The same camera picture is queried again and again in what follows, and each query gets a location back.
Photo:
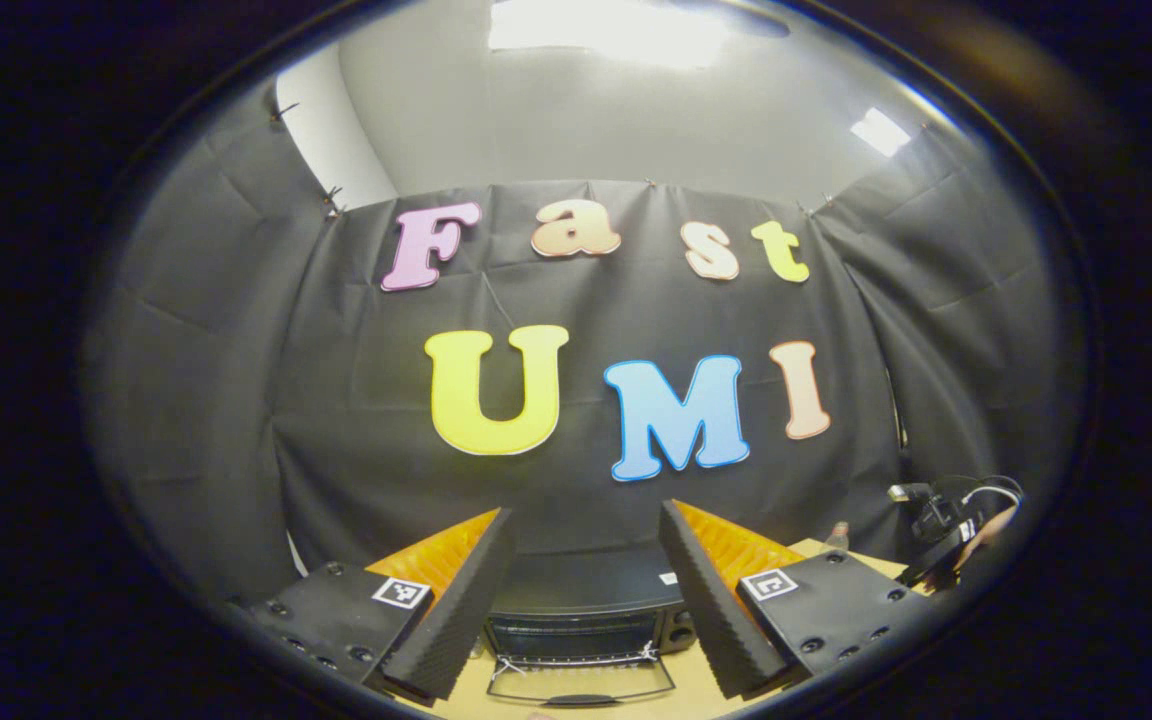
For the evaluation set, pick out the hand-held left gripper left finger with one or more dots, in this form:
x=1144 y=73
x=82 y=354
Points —
x=461 y=610

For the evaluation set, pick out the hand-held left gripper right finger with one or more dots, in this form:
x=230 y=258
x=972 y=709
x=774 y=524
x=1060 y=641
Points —
x=711 y=610

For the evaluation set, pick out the black electric oven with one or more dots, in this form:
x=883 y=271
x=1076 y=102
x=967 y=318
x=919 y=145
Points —
x=586 y=585

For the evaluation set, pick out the black backdrop cloth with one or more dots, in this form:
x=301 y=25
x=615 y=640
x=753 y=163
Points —
x=336 y=400

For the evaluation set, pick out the large ceiling light panel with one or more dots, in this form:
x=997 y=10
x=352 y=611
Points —
x=606 y=30

